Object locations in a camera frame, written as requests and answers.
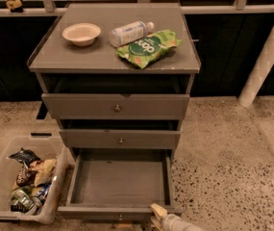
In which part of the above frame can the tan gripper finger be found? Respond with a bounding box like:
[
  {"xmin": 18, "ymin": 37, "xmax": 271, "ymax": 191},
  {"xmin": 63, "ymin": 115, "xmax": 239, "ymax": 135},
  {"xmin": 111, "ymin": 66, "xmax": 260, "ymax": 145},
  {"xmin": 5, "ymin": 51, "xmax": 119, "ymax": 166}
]
[
  {"xmin": 151, "ymin": 218, "xmax": 162, "ymax": 231},
  {"xmin": 150, "ymin": 203, "xmax": 167, "ymax": 218}
]

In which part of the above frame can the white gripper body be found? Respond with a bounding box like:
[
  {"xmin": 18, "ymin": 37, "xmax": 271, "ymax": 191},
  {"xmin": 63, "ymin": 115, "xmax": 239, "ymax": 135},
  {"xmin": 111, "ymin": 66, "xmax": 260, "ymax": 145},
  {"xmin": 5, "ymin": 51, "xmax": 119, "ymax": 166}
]
[{"xmin": 162, "ymin": 214, "xmax": 190, "ymax": 231}]

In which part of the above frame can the grey bottom drawer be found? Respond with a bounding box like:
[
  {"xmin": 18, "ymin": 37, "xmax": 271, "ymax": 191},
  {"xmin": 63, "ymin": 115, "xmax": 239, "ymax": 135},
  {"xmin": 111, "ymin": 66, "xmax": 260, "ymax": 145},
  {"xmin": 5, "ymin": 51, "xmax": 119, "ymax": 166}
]
[{"xmin": 59, "ymin": 149, "xmax": 182, "ymax": 222}]

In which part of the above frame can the grey drawer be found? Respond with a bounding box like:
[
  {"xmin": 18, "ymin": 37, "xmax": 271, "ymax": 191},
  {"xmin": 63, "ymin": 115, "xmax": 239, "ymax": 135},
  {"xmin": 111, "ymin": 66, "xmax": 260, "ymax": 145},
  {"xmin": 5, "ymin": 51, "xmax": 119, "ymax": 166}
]
[
  {"xmin": 59, "ymin": 149, "xmax": 182, "ymax": 222},
  {"xmin": 42, "ymin": 93, "xmax": 189, "ymax": 120},
  {"xmin": 60, "ymin": 129, "xmax": 181, "ymax": 149}
]

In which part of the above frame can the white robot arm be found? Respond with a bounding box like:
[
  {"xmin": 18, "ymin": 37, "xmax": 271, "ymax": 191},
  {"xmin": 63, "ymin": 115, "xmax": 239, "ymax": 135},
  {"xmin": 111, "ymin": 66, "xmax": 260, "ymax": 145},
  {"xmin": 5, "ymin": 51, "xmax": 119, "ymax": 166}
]
[{"xmin": 150, "ymin": 203, "xmax": 205, "ymax": 231}]

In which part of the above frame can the grey middle drawer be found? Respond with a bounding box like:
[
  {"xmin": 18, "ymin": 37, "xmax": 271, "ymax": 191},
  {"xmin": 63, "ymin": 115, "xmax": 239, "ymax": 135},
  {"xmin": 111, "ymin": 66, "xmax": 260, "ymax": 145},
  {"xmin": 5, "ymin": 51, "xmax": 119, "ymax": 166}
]
[{"xmin": 60, "ymin": 129, "xmax": 181, "ymax": 149}]

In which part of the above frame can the grey drawer cabinet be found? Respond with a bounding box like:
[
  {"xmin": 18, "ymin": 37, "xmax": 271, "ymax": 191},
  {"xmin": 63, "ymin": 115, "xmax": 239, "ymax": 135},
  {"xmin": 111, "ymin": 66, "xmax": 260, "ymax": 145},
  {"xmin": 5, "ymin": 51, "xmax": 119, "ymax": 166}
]
[{"xmin": 28, "ymin": 3, "xmax": 201, "ymax": 157}]

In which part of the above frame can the grey top drawer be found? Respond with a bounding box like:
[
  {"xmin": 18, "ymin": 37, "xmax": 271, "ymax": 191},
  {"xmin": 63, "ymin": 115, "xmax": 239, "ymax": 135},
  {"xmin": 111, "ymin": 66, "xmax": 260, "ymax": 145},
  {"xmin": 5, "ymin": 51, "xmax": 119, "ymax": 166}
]
[{"xmin": 42, "ymin": 93, "xmax": 189, "ymax": 120}]

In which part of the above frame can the blue soda can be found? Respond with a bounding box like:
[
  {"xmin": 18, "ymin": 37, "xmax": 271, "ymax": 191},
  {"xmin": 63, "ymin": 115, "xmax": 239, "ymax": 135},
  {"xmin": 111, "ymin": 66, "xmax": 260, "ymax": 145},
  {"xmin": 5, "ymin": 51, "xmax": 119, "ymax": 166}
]
[{"xmin": 33, "ymin": 182, "xmax": 52, "ymax": 207}]

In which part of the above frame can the green soda can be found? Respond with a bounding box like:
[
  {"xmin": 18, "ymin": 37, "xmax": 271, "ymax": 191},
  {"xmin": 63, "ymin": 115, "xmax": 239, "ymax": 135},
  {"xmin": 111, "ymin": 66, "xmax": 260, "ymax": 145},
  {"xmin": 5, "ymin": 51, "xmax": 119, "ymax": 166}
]
[{"xmin": 10, "ymin": 189, "xmax": 35, "ymax": 213}]

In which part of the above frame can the brown snack bag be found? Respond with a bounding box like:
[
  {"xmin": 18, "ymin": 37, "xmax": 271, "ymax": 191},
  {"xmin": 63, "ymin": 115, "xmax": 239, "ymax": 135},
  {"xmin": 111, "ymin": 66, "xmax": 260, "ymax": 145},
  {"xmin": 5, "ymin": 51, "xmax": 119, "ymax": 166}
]
[{"xmin": 16, "ymin": 167, "xmax": 36, "ymax": 187}]

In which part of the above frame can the dark blue snack bag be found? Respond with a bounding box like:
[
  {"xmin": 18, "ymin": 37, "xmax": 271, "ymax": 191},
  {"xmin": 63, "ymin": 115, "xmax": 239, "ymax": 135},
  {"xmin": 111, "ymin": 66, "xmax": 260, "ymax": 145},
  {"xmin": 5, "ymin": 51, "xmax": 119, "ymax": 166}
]
[{"xmin": 9, "ymin": 148, "xmax": 40, "ymax": 167}]

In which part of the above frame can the green snack bag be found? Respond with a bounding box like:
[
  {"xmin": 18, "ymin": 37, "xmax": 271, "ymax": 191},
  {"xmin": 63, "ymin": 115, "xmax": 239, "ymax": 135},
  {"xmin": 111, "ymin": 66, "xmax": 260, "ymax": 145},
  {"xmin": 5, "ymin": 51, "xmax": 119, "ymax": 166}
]
[{"xmin": 116, "ymin": 30, "xmax": 182, "ymax": 69}]

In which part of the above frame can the clear plastic bin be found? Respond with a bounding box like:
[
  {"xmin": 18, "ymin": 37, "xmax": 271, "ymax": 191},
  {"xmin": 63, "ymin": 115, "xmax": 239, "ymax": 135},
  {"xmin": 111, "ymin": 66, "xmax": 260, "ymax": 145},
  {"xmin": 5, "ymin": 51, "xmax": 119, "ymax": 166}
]
[{"xmin": 0, "ymin": 136, "xmax": 68, "ymax": 224}]

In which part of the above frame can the clear plastic water bottle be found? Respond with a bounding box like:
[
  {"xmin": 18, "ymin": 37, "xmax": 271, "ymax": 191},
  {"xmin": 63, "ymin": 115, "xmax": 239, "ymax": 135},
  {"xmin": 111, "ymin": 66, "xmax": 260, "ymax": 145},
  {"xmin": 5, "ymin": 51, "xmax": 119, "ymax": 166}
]
[{"xmin": 110, "ymin": 21, "xmax": 155, "ymax": 47}]

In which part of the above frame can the white paper bowl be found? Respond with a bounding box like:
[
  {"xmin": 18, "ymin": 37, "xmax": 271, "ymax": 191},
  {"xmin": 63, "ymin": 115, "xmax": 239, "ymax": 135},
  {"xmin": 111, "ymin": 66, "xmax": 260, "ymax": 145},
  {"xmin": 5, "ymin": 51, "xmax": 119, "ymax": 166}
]
[{"xmin": 62, "ymin": 23, "xmax": 101, "ymax": 47}]

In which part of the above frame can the white diagonal pillar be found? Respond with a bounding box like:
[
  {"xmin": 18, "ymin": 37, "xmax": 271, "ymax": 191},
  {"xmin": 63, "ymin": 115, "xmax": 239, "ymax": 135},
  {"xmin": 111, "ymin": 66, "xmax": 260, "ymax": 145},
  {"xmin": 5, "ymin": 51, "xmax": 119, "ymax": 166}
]
[{"xmin": 237, "ymin": 25, "xmax": 274, "ymax": 108}]

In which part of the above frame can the yellow black toy figure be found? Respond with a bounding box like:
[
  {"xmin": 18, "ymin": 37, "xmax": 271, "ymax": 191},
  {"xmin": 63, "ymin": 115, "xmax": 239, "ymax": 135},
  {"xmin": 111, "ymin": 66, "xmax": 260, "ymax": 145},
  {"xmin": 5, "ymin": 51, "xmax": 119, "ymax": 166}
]
[{"xmin": 6, "ymin": 0, "xmax": 23, "ymax": 13}]

